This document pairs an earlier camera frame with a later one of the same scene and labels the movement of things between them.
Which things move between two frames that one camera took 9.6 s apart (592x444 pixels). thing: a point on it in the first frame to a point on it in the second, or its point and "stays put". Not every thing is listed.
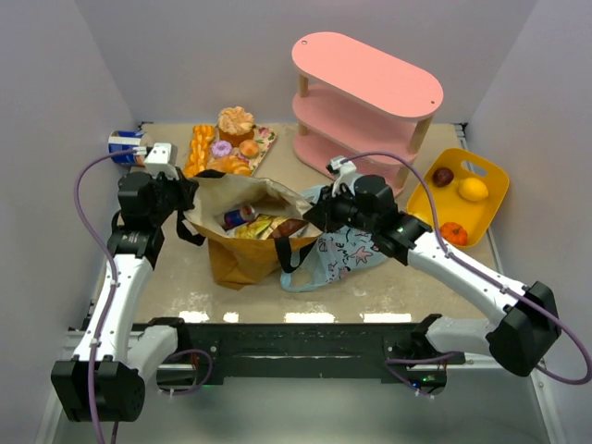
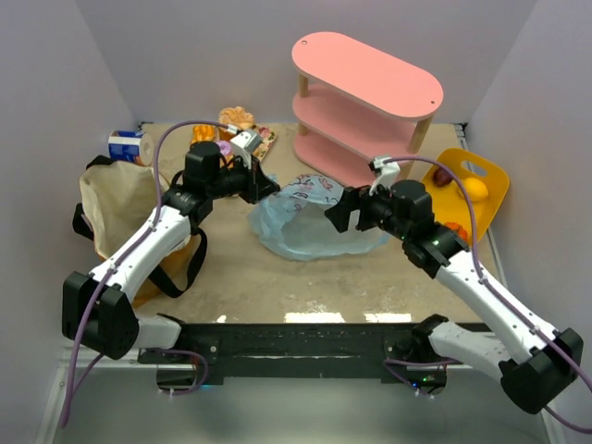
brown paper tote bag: (236, 263) to (117, 202)
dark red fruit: (442, 177) stays put
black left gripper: (186, 191) to (253, 182)
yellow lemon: (473, 189) stays put
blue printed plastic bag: (339, 253) to (294, 222)
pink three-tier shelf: (360, 106) stays put
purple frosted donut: (221, 148) stays put
